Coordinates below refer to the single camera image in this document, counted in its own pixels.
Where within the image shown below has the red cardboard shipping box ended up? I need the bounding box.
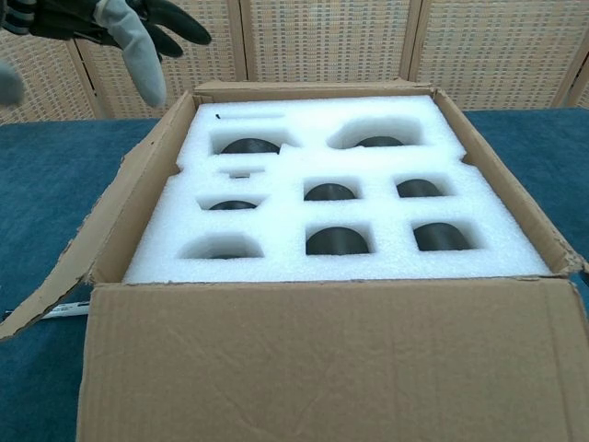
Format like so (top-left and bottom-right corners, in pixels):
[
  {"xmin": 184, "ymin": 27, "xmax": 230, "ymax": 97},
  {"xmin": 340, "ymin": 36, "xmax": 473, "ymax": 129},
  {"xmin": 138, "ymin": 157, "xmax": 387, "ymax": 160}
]
[{"xmin": 0, "ymin": 77, "xmax": 589, "ymax": 442}]

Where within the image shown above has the woven rattan folding screen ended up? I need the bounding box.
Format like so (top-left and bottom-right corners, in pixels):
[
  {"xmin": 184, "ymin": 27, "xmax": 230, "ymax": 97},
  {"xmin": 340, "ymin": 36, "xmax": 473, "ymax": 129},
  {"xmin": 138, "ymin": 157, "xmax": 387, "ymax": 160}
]
[{"xmin": 0, "ymin": 0, "xmax": 589, "ymax": 125}]

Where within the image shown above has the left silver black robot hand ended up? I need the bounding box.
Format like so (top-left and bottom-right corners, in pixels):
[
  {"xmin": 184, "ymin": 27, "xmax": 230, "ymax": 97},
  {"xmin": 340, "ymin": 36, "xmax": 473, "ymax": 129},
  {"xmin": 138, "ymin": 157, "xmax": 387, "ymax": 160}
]
[{"xmin": 0, "ymin": 0, "xmax": 213, "ymax": 105}]

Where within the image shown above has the black round cup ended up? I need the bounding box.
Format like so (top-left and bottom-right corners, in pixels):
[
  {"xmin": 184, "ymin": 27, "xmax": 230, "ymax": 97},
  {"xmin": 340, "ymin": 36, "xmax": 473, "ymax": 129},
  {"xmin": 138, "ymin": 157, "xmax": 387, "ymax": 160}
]
[
  {"xmin": 209, "ymin": 200, "xmax": 259, "ymax": 212},
  {"xmin": 396, "ymin": 179, "xmax": 443, "ymax": 198},
  {"xmin": 306, "ymin": 226, "xmax": 370, "ymax": 255},
  {"xmin": 412, "ymin": 223, "xmax": 471, "ymax": 252},
  {"xmin": 353, "ymin": 136, "xmax": 406, "ymax": 150},
  {"xmin": 304, "ymin": 182, "xmax": 356, "ymax": 203},
  {"xmin": 220, "ymin": 137, "xmax": 282, "ymax": 156}
]

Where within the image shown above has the white foam packing insert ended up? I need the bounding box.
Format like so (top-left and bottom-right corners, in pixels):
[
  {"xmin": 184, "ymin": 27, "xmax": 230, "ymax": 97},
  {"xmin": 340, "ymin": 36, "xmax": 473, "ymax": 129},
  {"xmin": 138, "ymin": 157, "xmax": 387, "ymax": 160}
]
[{"xmin": 121, "ymin": 95, "xmax": 553, "ymax": 285}]

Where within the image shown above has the white marker pen black cap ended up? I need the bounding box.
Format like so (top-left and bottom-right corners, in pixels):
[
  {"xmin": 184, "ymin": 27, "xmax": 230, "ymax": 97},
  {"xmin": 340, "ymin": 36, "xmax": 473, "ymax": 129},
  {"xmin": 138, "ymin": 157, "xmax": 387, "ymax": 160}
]
[{"xmin": 2, "ymin": 301, "xmax": 91, "ymax": 323}]

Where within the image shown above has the blue velvet table cloth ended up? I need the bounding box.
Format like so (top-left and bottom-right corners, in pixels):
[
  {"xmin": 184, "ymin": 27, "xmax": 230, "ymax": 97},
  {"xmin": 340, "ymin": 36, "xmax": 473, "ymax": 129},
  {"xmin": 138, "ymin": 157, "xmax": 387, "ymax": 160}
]
[{"xmin": 0, "ymin": 106, "xmax": 589, "ymax": 442}]

